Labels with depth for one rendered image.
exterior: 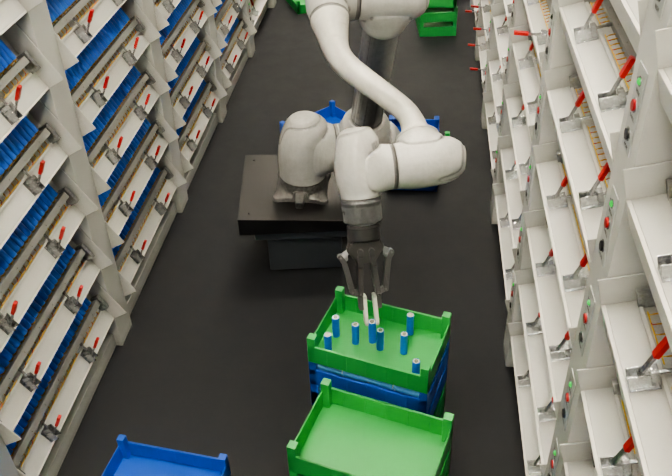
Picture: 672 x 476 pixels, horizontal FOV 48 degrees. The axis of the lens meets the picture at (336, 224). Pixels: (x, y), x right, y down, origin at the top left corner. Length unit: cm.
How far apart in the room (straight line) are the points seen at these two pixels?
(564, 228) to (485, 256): 106
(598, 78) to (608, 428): 58
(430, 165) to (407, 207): 126
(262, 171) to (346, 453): 125
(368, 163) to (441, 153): 16
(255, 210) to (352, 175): 88
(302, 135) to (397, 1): 58
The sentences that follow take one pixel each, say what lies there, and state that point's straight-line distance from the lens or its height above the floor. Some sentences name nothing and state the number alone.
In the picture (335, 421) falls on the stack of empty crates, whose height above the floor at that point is 32.
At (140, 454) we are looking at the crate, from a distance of 217.
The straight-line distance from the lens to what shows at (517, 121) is 241.
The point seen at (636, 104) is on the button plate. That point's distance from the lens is 107.
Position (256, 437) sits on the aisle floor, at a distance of 215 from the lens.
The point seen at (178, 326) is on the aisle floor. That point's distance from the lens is 249.
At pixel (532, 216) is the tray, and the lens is 197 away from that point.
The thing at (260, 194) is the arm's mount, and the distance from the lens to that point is 255.
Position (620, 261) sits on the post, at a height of 98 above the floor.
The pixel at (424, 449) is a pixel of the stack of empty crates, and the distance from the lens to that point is 171.
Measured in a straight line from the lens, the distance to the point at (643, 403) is 109.
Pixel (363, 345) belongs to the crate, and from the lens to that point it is 191.
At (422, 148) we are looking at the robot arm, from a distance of 166.
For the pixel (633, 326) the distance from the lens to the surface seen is 118.
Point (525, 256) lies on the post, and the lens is 205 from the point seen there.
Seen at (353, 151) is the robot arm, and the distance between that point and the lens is 163.
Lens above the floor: 169
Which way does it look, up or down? 37 degrees down
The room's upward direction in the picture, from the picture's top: 2 degrees counter-clockwise
